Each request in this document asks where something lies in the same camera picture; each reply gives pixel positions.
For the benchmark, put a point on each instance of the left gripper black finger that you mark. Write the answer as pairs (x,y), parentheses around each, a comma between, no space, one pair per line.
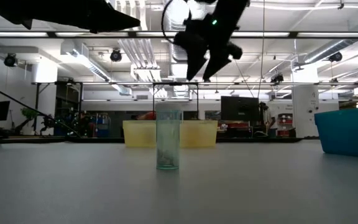
(110,20)

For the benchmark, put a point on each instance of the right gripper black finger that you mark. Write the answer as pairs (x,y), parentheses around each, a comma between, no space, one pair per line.
(216,63)
(195,60)

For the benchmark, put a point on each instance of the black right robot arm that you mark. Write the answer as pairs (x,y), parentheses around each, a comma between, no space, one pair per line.
(235,7)

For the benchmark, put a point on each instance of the yellow translucent plastic bin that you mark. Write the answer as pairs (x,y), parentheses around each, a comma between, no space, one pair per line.
(138,133)

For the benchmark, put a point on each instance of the blue plastic bin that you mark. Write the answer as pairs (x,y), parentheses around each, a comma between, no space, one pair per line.
(350,133)

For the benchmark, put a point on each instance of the large black background screen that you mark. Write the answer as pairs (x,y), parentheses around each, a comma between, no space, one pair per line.
(239,108)

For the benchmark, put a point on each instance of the orange background object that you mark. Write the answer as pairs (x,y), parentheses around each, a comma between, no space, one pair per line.
(146,115)

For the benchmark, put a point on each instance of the person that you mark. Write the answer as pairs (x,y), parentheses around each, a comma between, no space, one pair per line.
(267,119)

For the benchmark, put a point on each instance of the small bottle white cap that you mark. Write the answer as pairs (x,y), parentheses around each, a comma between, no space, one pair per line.
(168,140)

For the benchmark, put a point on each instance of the red background shelf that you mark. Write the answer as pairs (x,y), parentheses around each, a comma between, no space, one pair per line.
(286,121)

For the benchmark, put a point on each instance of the green background plant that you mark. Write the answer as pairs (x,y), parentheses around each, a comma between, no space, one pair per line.
(30,113)

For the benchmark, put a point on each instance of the blue background cart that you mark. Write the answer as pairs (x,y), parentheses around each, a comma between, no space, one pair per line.
(102,126)

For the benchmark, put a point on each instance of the black background robot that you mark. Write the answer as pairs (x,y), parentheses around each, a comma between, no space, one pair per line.
(47,123)

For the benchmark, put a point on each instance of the grey table mat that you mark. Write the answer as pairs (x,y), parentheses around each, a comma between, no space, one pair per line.
(73,186)

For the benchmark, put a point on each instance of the silver ceiling duct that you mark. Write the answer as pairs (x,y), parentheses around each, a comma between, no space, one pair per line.
(337,45)

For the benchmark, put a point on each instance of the black aluminium rig frame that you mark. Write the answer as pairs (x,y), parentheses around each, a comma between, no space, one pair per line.
(73,140)

